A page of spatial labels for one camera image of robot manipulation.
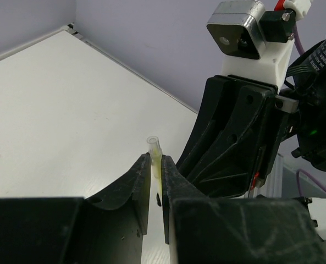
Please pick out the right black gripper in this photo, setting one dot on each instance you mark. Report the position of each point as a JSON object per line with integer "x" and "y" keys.
{"x": 242, "y": 122}

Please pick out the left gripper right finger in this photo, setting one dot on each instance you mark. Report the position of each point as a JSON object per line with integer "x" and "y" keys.
{"x": 174, "y": 186}

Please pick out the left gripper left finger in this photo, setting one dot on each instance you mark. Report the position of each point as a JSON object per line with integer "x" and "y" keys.
{"x": 117, "y": 219}

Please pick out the yellow pen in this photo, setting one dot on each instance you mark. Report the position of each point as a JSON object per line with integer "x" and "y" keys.
{"x": 156, "y": 171}

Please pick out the clear pen cap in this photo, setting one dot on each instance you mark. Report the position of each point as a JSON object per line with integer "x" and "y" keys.
{"x": 154, "y": 147}

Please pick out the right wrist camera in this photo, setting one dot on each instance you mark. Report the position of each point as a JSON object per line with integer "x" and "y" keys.
{"x": 257, "y": 43}

